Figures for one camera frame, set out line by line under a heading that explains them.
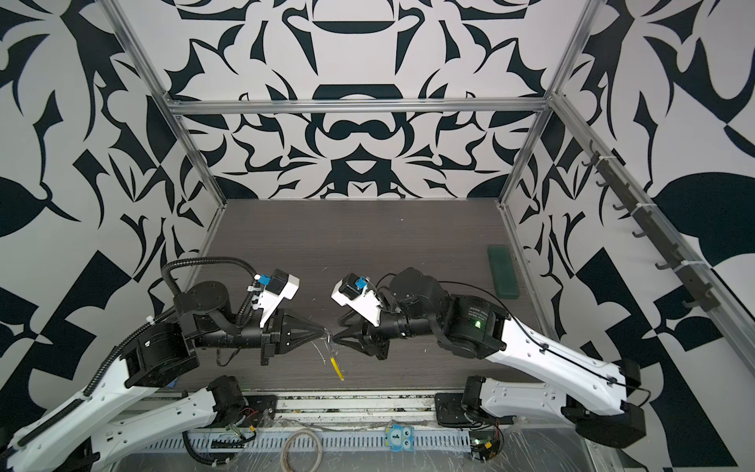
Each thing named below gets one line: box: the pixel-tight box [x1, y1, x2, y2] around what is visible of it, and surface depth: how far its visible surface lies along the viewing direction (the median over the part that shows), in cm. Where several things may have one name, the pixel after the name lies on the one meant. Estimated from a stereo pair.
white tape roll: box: [280, 427, 324, 472], surface depth 70 cm
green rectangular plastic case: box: [486, 244, 521, 299], surface depth 102 cm
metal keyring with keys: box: [314, 328, 339, 365], surface depth 55 cm
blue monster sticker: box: [384, 423, 415, 453], surface depth 71 cm
